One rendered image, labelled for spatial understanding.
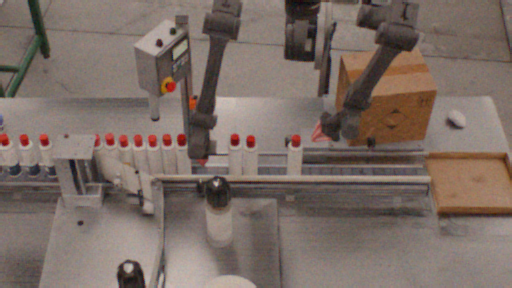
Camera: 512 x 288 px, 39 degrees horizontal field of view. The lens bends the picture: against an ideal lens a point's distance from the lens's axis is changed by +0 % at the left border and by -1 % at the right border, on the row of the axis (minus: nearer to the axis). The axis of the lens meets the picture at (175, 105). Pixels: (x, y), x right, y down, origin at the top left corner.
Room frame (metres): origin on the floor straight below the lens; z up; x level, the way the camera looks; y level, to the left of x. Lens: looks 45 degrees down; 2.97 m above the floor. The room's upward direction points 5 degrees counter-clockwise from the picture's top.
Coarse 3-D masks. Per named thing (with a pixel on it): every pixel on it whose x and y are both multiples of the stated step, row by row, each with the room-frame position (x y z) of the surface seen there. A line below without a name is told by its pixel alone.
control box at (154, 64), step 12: (168, 24) 1.91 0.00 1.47; (156, 36) 1.85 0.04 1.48; (168, 36) 1.84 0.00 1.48; (180, 36) 1.84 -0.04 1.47; (144, 48) 1.79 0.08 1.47; (156, 48) 1.79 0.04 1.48; (168, 48) 1.79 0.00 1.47; (144, 60) 1.78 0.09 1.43; (156, 60) 1.76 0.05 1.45; (168, 60) 1.79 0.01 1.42; (144, 72) 1.79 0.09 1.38; (156, 72) 1.75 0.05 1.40; (168, 72) 1.78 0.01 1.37; (180, 72) 1.83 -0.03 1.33; (144, 84) 1.79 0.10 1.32; (156, 84) 1.76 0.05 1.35
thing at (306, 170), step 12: (24, 168) 1.86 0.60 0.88; (192, 168) 1.78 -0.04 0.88; (204, 168) 1.77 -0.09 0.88; (216, 168) 1.77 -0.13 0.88; (264, 168) 1.74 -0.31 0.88; (276, 168) 1.74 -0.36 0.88; (312, 168) 1.72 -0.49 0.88; (324, 168) 1.72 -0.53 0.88; (336, 168) 1.71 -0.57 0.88; (348, 168) 1.71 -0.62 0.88; (360, 168) 1.70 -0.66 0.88; (372, 168) 1.70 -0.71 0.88; (384, 168) 1.69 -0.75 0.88; (396, 168) 1.68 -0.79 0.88; (408, 168) 1.68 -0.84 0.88; (420, 168) 1.67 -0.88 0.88; (0, 180) 1.81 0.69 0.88; (12, 180) 1.80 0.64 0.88; (24, 180) 1.80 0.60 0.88; (36, 180) 1.79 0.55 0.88; (48, 180) 1.79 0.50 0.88; (168, 180) 1.73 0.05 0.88; (180, 180) 1.73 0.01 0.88; (192, 180) 1.72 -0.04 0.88
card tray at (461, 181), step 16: (432, 160) 1.74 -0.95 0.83; (448, 160) 1.74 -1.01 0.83; (464, 160) 1.73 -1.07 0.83; (480, 160) 1.72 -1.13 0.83; (496, 160) 1.71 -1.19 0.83; (432, 176) 1.67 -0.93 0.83; (448, 176) 1.66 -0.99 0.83; (464, 176) 1.65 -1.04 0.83; (480, 176) 1.65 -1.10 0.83; (496, 176) 1.64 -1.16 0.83; (432, 192) 1.59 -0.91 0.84; (448, 192) 1.59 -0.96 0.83; (464, 192) 1.58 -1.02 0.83; (480, 192) 1.57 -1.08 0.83; (496, 192) 1.57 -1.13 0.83; (448, 208) 1.50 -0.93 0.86; (464, 208) 1.49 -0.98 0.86; (480, 208) 1.49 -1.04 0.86; (496, 208) 1.48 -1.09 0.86
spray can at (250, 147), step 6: (246, 138) 1.72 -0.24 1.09; (252, 138) 1.72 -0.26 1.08; (246, 144) 1.71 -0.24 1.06; (252, 144) 1.70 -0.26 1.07; (246, 150) 1.70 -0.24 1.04; (252, 150) 1.70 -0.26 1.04; (246, 156) 1.70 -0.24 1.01; (252, 156) 1.69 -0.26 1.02; (246, 162) 1.70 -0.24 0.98; (252, 162) 1.69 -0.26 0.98; (246, 168) 1.70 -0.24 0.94; (252, 168) 1.69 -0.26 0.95; (246, 174) 1.70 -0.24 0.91; (252, 174) 1.69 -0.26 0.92
